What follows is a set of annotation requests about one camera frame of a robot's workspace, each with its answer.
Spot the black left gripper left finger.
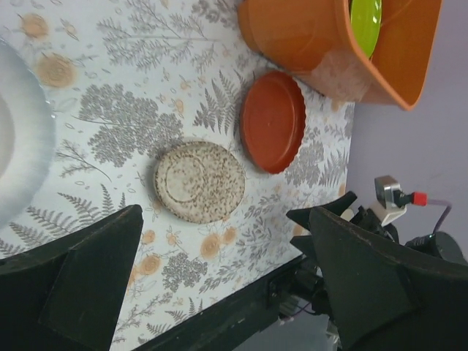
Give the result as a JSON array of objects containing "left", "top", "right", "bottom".
[{"left": 1, "top": 205, "right": 143, "bottom": 350}]

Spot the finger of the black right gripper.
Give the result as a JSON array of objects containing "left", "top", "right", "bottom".
[
  {"left": 290, "top": 235, "right": 318, "bottom": 263},
  {"left": 286, "top": 191, "right": 358, "bottom": 232}
]

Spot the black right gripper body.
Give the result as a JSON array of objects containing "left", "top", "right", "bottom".
[{"left": 343, "top": 206, "right": 467, "bottom": 263}]

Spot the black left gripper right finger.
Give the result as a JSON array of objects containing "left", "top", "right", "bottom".
[{"left": 311, "top": 214, "right": 467, "bottom": 350}]

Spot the red lacquer round plate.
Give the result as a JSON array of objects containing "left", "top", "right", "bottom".
[{"left": 240, "top": 70, "right": 306, "bottom": 174}]

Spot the speckled oval ceramic plate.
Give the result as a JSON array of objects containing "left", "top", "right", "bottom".
[{"left": 154, "top": 140, "right": 246, "bottom": 224}]

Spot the white deep bowl plate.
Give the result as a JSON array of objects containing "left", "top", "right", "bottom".
[{"left": 1, "top": 40, "right": 56, "bottom": 227}]

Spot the orange plastic bin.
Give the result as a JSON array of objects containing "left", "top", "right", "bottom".
[{"left": 238, "top": 1, "right": 442, "bottom": 110}]

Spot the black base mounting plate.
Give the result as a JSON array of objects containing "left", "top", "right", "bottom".
[{"left": 137, "top": 257, "right": 316, "bottom": 351}]

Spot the lime green plate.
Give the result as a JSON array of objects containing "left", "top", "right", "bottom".
[{"left": 350, "top": 0, "right": 382, "bottom": 58}]

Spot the floral patterned table mat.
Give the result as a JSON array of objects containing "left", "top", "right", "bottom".
[{"left": 1, "top": 1, "right": 354, "bottom": 350}]

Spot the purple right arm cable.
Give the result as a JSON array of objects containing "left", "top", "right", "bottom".
[{"left": 411, "top": 192, "right": 453, "bottom": 235}]

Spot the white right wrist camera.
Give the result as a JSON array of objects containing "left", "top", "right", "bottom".
[{"left": 369, "top": 175, "right": 407, "bottom": 227}]

